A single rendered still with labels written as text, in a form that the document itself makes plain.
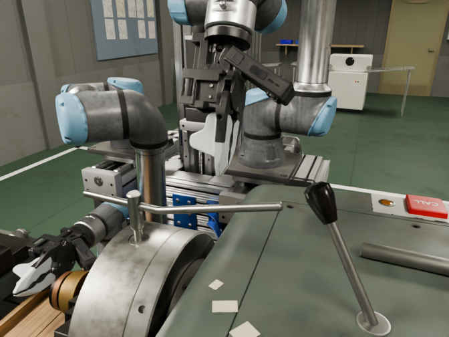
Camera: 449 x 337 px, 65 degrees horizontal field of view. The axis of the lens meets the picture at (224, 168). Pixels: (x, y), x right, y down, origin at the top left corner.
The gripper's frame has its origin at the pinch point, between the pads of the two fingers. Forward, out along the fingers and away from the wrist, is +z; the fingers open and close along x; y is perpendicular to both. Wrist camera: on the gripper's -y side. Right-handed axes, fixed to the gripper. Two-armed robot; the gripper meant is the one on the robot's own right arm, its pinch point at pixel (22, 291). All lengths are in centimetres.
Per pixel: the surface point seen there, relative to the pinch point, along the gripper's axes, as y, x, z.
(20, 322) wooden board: 13.2, -19.1, -6.7
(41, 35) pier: 313, 37, -330
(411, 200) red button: -69, 19, -26
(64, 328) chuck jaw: -18.9, 5.1, 8.5
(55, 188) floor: 217, -107, -216
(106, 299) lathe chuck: -26.8, 12.1, 7.3
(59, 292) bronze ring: -9.2, 2.0, -0.3
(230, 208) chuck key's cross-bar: -42.9, 25.6, -0.8
